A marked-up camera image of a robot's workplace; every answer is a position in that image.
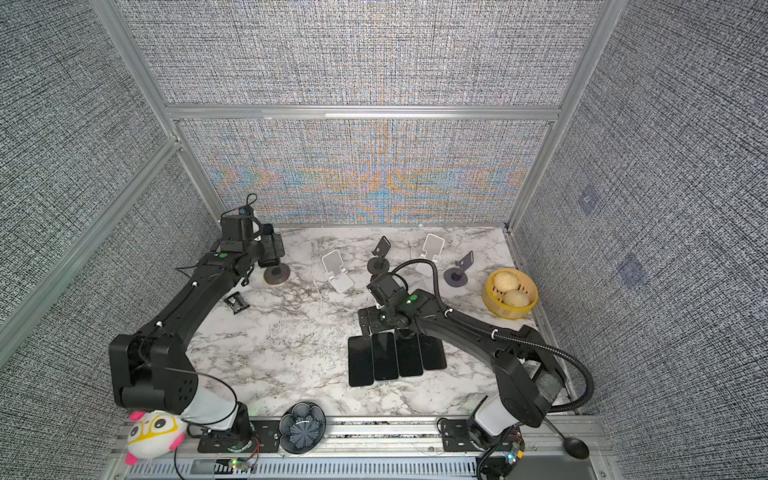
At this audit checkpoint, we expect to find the purple round phone stand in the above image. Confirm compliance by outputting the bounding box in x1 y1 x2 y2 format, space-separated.
443 251 474 288

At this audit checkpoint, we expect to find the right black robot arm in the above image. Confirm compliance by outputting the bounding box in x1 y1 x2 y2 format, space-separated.
367 273 595 450

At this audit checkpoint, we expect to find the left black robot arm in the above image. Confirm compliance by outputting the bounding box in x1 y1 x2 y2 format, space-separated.
108 206 284 452

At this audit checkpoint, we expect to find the brown round phone stand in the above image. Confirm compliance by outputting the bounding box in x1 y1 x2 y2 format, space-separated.
263 264 291 285

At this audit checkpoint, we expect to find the white stand centre-left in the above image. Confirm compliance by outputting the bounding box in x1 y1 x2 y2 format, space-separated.
321 249 354 294

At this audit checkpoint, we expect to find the black round stand back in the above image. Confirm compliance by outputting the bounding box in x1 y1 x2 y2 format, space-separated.
367 236 391 277

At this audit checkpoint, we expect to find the white folding phone stand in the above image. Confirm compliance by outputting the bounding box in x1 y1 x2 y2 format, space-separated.
415 233 445 276

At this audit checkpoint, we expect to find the small black clip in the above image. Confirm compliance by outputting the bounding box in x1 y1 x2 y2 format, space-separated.
223 291 250 315

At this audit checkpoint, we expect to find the dark glass flower bowl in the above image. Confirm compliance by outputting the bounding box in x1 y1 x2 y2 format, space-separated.
278 401 326 455

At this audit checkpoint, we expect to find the yellow bamboo steamer basket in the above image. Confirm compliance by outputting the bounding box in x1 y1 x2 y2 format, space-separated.
482 268 539 320

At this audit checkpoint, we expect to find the pink white plush toy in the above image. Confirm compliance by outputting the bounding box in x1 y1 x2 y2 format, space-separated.
125 410 188 466

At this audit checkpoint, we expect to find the black ladle spoon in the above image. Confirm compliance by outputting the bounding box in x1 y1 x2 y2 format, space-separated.
543 417 590 460

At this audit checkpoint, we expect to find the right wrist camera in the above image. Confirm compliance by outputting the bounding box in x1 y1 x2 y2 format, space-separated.
367 273 408 307

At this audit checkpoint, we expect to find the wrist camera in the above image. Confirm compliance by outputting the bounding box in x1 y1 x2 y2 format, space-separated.
367 273 408 307
238 193 258 220

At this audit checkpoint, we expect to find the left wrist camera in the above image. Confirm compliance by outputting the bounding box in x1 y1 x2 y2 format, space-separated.
238 193 258 220

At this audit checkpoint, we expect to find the aluminium front rail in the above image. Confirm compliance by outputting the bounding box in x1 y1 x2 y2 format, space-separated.
99 415 623 479

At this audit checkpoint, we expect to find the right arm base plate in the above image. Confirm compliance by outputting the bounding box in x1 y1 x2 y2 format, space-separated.
436 417 480 453

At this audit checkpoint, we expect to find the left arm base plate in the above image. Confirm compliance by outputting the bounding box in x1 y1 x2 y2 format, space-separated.
197 419 281 455

